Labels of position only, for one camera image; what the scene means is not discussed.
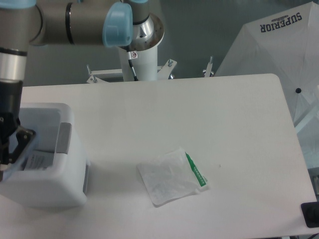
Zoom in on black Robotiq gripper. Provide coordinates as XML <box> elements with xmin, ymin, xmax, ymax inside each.
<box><xmin>0</xmin><ymin>79</ymin><xmax>36</xmax><ymax>165</ymax></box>

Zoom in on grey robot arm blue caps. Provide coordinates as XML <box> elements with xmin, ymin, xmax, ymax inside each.
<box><xmin>0</xmin><ymin>0</ymin><xmax>164</xmax><ymax>165</ymax></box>

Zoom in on paper sheet in trash can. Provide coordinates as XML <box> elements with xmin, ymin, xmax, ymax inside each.
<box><xmin>24</xmin><ymin>150</ymin><xmax>54</xmax><ymax>171</ymax></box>

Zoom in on white plastic trash can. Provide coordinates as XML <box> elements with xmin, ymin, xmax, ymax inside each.
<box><xmin>0</xmin><ymin>103</ymin><xmax>90</xmax><ymax>207</ymax></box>

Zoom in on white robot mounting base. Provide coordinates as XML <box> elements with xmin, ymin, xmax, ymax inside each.
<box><xmin>86</xmin><ymin>46</ymin><xmax>215</xmax><ymax>84</ymax></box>

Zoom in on clear plastic bag green strip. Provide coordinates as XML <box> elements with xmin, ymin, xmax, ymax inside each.
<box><xmin>137</xmin><ymin>147</ymin><xmax>209</xmax><ymax>207</ymax></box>

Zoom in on white Superior umbrella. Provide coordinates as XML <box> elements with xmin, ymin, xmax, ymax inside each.
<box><xmin>216</xmin><ymin>2</ymin><xmax>319</xmax><ymax>169</ymax></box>

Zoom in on black device at table corner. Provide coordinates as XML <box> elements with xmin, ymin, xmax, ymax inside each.
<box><xmin>301</xmin><ymin>202</ymin><xmax>319</xmax><ymax>228</ymax></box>

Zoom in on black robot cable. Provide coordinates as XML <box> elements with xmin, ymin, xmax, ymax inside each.
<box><xmin>124</xmin><ymin>46</ymin><xmax>139</xmax><ymax>82</ymax></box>

